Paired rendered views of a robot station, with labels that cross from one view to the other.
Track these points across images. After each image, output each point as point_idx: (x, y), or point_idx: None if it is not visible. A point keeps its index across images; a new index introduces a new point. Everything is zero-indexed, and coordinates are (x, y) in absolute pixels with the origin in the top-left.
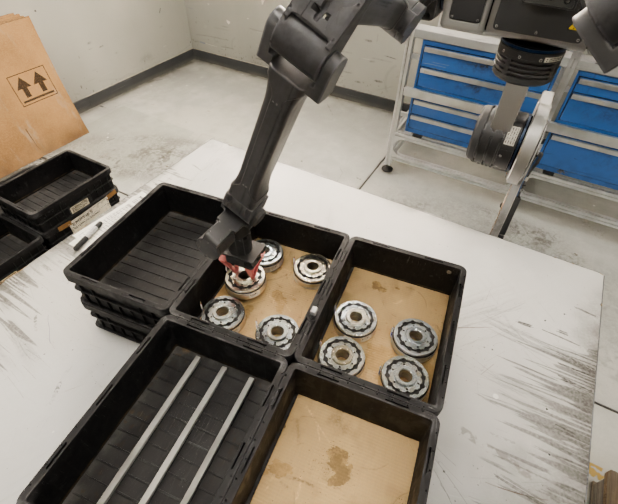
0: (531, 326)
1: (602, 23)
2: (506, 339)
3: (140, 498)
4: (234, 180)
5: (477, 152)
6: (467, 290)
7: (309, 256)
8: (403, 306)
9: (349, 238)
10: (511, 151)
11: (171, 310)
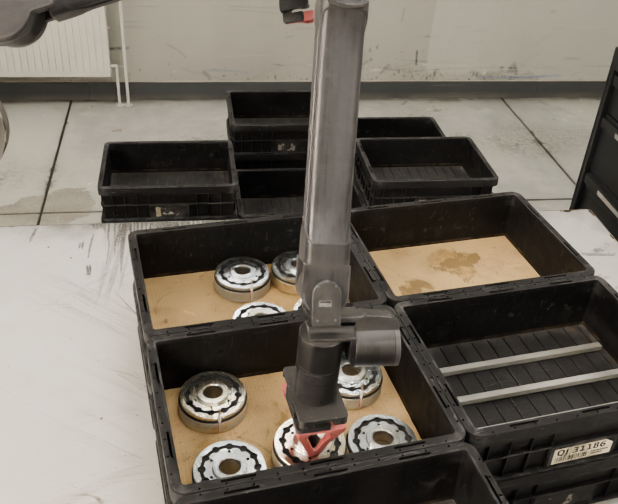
0: (88, 265)
1: None
2: (125, 278)
3: (589, 386)
4: (348, 232)
5: None
6: (59, 322)
7: (193, 408)
8: (193, 307)
9: (155, 336)
10: None
11: (461, 434)
